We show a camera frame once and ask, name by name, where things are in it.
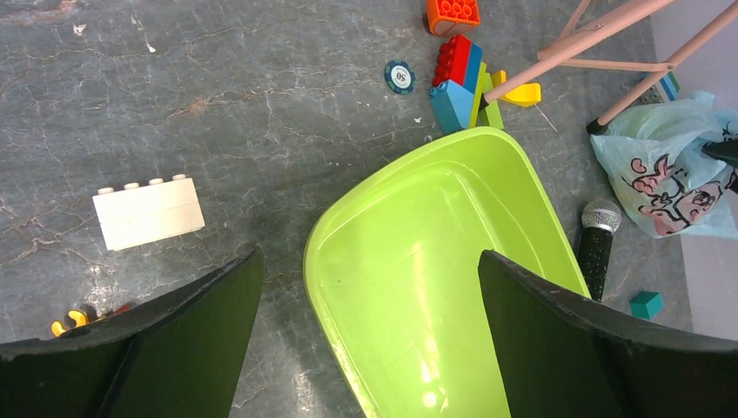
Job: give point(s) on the pink tripod stand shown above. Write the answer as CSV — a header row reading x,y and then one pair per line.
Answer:
x,y
572,48

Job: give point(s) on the teal toy cube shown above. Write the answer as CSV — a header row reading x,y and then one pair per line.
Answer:
x,y
646,305

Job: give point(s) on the light blue printed plastic bag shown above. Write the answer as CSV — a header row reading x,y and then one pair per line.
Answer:
x,y
652,154

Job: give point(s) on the lime green plastic tray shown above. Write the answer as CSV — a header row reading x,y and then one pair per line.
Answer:
x,y
391,272

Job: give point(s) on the red blue toy brick stack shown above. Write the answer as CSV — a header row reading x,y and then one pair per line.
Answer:
x,y
456,85

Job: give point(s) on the green flat toy block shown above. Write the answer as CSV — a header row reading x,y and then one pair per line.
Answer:
x,y
490,115

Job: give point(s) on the orange toy brick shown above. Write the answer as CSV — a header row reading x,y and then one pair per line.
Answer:
x,y
447,18

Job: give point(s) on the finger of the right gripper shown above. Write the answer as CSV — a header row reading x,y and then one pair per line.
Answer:
x,y
726,151

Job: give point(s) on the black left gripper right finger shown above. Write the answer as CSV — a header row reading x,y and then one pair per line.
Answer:
x,y
561,354

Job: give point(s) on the white toy brick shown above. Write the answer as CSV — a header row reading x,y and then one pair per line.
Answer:
x,y
141,214

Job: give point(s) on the yellow arch toy block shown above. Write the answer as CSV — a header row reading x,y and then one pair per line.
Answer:
x,y
525,95

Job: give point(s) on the grey blue green brick stack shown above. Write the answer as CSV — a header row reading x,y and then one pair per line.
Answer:
x,y
667,89

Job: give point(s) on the black toy microphone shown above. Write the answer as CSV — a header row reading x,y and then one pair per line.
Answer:
x,y
600,219

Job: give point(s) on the yellow red toy car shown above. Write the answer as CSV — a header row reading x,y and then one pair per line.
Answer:
x,y
83,316

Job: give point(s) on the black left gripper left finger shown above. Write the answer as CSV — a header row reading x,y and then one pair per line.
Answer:
x,y
178,355

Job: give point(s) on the blue poker chip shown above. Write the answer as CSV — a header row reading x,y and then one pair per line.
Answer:
x,y
399,77

